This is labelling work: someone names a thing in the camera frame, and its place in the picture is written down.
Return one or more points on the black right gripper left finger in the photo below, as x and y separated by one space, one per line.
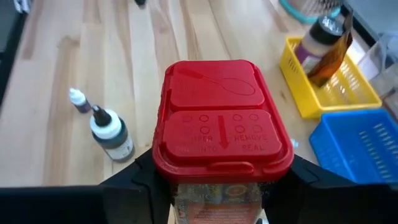
77 205

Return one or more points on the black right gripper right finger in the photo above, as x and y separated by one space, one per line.
335 205

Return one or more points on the orange taco seasoning packet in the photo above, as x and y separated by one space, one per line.
332 62

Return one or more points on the red-lidded smoked paprika tin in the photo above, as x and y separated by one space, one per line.
217 124

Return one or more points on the blue plastic basket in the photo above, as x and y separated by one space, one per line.
351 146

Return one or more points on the black bottle with white cap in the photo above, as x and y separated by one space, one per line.
112 137

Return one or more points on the small white-capped dropper bottle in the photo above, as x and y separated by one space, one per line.
79 101

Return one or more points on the yellow plastic basket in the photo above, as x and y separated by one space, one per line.
342 99

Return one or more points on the clear plastic bin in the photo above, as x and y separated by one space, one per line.
385 62

